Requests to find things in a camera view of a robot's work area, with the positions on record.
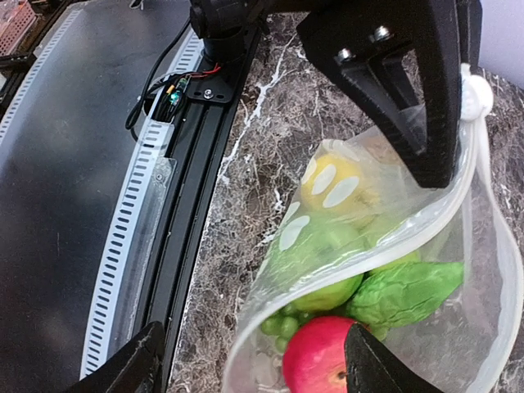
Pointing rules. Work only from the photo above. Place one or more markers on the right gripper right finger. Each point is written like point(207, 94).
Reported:
point(371, 367)

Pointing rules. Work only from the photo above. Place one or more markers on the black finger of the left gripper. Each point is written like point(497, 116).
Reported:
point(355, 45)
point(436, 44)

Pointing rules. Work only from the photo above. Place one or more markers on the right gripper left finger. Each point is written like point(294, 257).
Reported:
point(136, 367)

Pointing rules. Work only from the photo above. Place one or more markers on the red apple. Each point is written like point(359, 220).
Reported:
point(314, 360)

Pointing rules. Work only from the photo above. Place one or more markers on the green bitter cucumber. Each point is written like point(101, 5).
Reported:
point(404, 294)

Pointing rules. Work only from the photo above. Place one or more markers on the green grape bunch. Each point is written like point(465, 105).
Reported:
point(284, 324)

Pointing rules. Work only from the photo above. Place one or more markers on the yellow lemon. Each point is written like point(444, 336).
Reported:
point(335, 185)

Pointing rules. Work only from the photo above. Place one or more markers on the polka dot zip bag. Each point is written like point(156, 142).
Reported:
point(464, 345)

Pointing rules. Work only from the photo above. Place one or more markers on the green pear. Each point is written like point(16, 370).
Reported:
point(303, 247)

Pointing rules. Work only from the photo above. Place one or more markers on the green apple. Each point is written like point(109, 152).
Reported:
point(329, 297)

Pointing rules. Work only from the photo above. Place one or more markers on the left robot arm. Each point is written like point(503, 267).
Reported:
point(221, 24)

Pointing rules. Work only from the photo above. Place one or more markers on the white slotted cable duct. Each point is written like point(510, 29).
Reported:
point(79, 192)

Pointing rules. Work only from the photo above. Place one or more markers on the black front rail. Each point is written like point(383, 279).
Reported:
point(201, 131)

